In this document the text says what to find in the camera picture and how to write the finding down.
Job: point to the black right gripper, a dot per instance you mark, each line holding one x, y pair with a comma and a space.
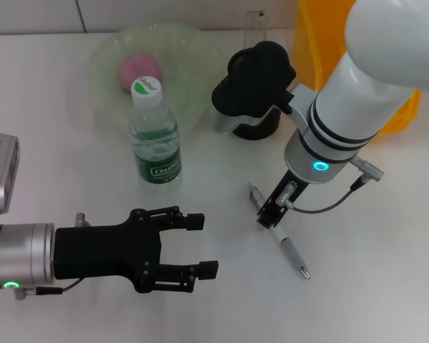
275, 211

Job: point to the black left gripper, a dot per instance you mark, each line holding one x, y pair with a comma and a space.
100, 250

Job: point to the pink peach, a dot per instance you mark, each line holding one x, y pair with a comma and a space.
139, 69

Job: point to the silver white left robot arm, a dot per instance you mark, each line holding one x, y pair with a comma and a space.
21, 253

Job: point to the white grey ballpoint pen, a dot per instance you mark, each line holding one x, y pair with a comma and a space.
293, 253

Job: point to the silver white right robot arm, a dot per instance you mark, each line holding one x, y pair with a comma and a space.
361, 89

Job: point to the clear plastic ruler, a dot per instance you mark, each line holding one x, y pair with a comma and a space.
256, 30

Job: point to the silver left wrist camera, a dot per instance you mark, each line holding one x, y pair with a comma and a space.
0, 171

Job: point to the black mesh pen holder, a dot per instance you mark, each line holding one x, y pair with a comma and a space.
261, 130

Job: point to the yellow plastic bin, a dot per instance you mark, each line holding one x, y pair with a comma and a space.
314, 43

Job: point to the green glass fruit plate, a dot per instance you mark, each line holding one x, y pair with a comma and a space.
193, 71

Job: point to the clear green-label water bottle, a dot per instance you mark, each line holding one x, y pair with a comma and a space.
157, 160

